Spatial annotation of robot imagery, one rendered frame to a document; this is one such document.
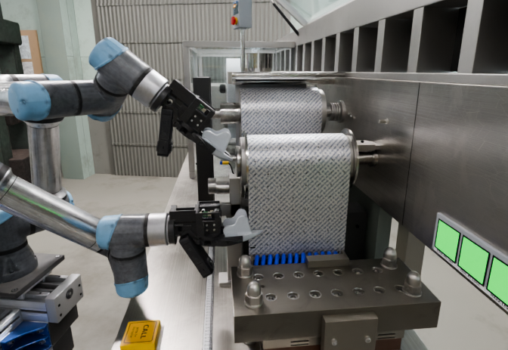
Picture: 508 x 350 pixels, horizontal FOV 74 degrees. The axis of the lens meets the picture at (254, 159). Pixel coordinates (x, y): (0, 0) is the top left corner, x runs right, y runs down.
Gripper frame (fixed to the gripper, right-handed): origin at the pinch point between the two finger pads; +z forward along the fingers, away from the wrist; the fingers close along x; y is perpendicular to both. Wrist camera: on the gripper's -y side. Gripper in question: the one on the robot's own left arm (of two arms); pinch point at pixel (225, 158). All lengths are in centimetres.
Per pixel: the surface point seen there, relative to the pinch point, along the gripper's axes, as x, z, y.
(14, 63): 380, -210, -139
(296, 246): -4.7, 26.1, -5.6
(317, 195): -4.7, 21.2, 7.1
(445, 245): -28.4, 33.4, 16.5
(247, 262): -12.5, 15.7, -12.7
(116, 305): 116, 27, -142
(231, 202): 2.6, 8.8, -8.6
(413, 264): 9, 67, 7
